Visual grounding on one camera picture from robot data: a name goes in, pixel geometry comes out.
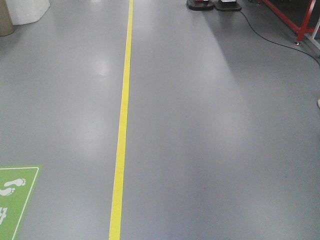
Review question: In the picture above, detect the yellow floor line tape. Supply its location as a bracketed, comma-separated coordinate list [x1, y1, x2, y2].
[108, 0, 134, 240]

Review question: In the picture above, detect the black rubber base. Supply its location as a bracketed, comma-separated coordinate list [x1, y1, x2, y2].
[186, 0, 215, 11]
[214, 0, 242, 12]

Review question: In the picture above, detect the green footprint floor sticker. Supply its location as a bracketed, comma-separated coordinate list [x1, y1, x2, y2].
[0, 165, 42, 240]

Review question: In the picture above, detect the white block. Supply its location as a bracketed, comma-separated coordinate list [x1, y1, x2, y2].
[6, 0, 51, 26]

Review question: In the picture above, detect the beige cardboard cylinder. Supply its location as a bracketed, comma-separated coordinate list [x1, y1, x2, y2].
[0, 0, 15, 37]

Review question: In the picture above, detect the black floor cable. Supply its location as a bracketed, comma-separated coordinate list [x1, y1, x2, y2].
[238, 9, 320, 68]

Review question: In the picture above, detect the red metal frame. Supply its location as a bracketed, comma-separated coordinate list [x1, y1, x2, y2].
[262, 0, 320, 46]

